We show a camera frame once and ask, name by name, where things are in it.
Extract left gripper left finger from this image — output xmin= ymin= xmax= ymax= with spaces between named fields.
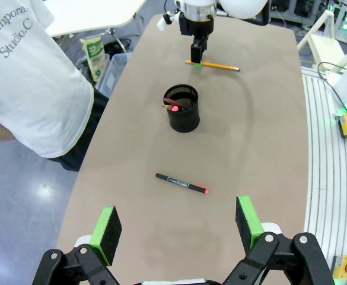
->
xmin=33 ymin=206 xmax=123 ymax=285

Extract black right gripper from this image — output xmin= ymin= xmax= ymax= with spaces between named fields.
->
xmin=179 ymin=11 xmax=215 ymax=69

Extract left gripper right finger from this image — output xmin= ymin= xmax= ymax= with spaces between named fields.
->
xmin=222 ymin=195 xmax=336 ymax=285

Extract yellow pencil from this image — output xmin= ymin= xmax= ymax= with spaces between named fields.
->
xmin=184 ymin=60 xmax=241 ymax=72

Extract dark red pen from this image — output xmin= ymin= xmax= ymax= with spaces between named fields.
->
xmin=164 ymin=97 xmax=192 ymax=111

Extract black marker with pink cap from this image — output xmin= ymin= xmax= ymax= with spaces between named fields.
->
xmin=155 ymin=172 xmax=210 ymax=195

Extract black cylindrical pen holder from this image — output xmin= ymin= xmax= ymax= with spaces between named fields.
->
xmin=163 ymin=84 xmax=200 ymax=134

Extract clear plastic storage bin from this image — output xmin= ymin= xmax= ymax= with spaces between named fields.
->
xmin=97 ymin=52 xmax=129 ymax=97

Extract grey slotted aluminium platform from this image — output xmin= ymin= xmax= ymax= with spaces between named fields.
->
xmin=300 ymin=66 xmax=347 ymax=285

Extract cream bag with green print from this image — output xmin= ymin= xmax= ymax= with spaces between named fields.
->
xmin=79 ymin=37 xmax=106 ymax=83

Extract white rounded table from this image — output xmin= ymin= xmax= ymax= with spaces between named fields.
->
xmin=44 ymin=0 xmax=147 ymax=38

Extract cream wooden stool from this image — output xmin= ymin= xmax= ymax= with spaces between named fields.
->
xmin=297 ymin=10 xmax=347 ymax=71

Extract white box with green lights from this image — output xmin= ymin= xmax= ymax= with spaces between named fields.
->
xmin=327 ymin=0 xmax=347 ymax=42

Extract person in white t-shirt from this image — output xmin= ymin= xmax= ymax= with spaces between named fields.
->
xmin=0 ymin=0 xmax=110 ymax=172

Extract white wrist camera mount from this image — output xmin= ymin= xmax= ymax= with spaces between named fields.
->
xmin=157 ymin=11 xmax=174 ymax=32

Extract thin black cable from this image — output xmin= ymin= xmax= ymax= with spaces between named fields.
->
xmin=317 ymin=61 xmax=347 ymax=109

